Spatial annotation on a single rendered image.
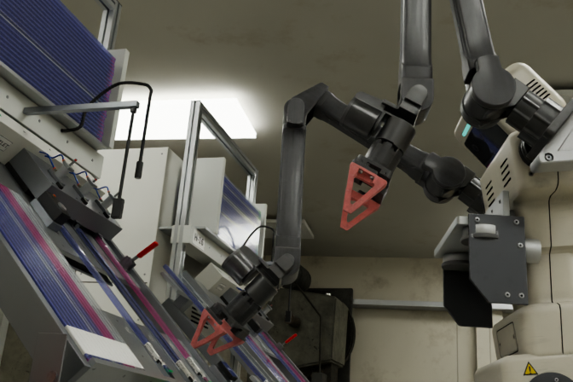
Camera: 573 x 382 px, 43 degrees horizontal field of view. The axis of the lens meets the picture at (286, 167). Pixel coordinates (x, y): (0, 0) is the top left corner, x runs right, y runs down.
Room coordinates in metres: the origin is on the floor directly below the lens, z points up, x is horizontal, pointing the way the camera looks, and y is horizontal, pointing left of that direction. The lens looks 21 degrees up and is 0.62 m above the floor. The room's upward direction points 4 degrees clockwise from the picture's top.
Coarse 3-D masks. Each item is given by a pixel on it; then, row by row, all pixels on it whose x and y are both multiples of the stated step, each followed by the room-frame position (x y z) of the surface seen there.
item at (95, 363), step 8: (96, 360) 1.16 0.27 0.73; (104, 360) 1.19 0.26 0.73; (96, 368) 1.18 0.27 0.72; (104, 368) 1.19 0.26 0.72; (112, 368) 1.21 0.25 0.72; (120, 368) 1.23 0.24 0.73; (128, 368) 1.26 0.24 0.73; (136, 368) 1.30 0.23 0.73; (88, 376) 1.18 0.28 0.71; (96, 376) 1.20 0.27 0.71; (104, 376) 1.22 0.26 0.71; (112, 376) 1.24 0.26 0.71; (120, 376) 1.26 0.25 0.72; (128, 376) 1.28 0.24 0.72; (136, 376) 1.30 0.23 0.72; (144, 376) 1.32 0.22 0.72; (152, 376) 1.35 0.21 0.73; (160, 376) 1.39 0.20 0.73
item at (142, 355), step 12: (108, 312) 1.48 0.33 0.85; (120, 324) 1.49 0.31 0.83; (132, 336) 1.51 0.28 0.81; (168, 336) 1.74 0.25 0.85; (132, 348) 1.45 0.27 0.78; (144, 348) 1.52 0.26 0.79; (156, 348) 1.60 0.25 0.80; (144, 360) 1.46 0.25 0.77; (168, 360) 1.61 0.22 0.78; (156, 372) 1.48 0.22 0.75; (180, 372) 1.61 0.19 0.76; (192, 372) 1.71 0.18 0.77; (204, 372) 1.81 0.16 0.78
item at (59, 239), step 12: (0, 168) 1.54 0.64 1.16; (0, 180) 1.48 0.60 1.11; (12, 180) 1.55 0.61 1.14; (36, 216) 1.52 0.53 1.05; (48, 228) 1.53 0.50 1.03; (72, 228) 1.71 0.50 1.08; (84, 228) 1.81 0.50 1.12; (60, 240) 1.54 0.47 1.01; (96, 240) 1.81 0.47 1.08; (72, 252) 1.56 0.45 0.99; (84, 252) 1.65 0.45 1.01; (72, 264) 1.67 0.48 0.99; (96, 264) 1.66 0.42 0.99; (108, 264) 1.76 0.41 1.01; (108, 276) 1.72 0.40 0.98; (120, 276) 1.77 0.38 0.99
